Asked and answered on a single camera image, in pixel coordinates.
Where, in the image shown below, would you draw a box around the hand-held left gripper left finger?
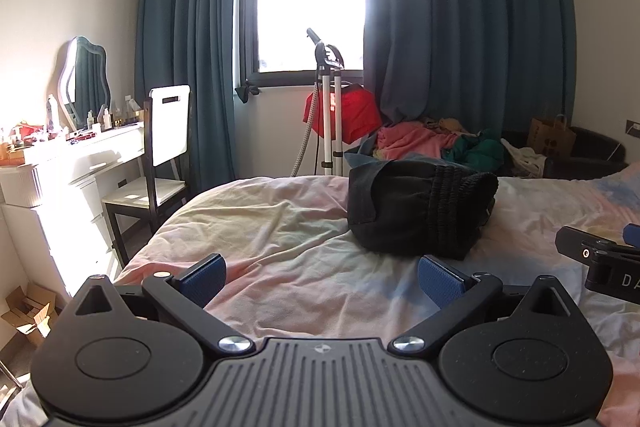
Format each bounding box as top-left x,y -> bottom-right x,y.
65,253 -> 257,356

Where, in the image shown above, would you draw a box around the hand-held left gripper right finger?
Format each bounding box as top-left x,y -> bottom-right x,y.
392,255 -> 583,355

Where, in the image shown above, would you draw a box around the black pants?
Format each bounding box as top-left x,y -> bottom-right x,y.
346,159 -> 501,260

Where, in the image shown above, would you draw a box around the bed with pastel sheet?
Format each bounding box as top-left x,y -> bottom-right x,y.
0,167 -> 640,427

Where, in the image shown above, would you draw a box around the black armchair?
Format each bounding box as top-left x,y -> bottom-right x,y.
500,126 -> 628,182

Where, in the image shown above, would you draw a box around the white cloth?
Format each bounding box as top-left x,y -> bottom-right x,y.
502,139 -> 548,178

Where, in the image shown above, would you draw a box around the brown paper bag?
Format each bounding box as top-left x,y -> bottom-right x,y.
529,114 -> 577,158

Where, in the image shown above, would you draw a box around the green cloth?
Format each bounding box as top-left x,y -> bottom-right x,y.
440,138 -> 506,178

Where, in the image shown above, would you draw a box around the pink cloth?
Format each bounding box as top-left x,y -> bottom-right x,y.
375,123 -> 463,162

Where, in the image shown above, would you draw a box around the blue cloth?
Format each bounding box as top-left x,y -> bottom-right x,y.
345,134 -> 396,168

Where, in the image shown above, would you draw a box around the beige cloth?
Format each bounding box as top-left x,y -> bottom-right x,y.
422,117 -> 476,136

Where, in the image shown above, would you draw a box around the chair with white backrest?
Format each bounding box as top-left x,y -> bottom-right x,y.
102,85 -> 194,268

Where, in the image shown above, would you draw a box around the white vanity desk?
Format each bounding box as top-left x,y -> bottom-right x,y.
0,124 -> 149,308

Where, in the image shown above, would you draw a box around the cardboard box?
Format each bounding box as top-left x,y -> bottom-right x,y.
0,284 -> 58,348

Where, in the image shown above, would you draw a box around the red garment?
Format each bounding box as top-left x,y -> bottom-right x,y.
302,88 -> 382,146

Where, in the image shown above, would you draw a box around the dark curtain tieback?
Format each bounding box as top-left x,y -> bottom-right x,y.
235,82 -> 263,104

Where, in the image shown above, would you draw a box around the teal curtain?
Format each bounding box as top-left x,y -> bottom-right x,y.
134,0 -> 247,198
362,0 -> 576,144

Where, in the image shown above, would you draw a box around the cluster of cosmetic bottles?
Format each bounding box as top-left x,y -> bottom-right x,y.
0,93 -> 146,168

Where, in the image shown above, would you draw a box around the wavy-framed mirror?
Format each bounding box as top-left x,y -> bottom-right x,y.
57,36 -> 112,132

